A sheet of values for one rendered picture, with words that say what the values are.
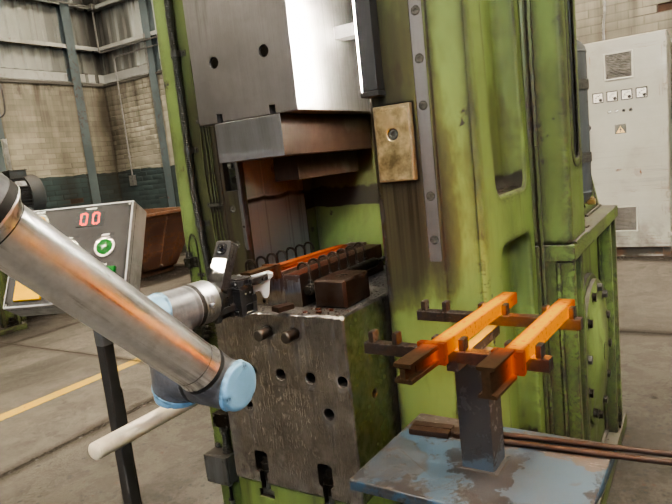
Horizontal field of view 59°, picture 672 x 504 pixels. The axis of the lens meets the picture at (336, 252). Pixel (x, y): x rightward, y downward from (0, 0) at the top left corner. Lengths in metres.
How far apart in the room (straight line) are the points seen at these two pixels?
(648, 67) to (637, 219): 1.41
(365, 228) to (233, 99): 0.62
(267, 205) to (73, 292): 0.93
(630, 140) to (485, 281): 5.14
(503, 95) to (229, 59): 0.72
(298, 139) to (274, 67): 0.17
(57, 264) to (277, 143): 0.67
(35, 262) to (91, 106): 10.40
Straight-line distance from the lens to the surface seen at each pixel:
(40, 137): 10.61
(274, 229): 1.75
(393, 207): 1.40
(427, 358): 0.92
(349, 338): 1.32
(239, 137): 1.46
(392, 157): 1.37
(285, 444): 1.51
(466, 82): 1.33
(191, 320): 1.19
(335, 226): 1.89
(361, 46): 1.39
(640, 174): 6.42
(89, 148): 11.06
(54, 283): 0.88
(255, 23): 1.43
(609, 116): 6.43
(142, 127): 10.76
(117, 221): 1.70
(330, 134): 1.55
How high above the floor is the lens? 1.25
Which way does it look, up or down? 9 degrees down
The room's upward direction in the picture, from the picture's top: 6 degrees counter-clockwise
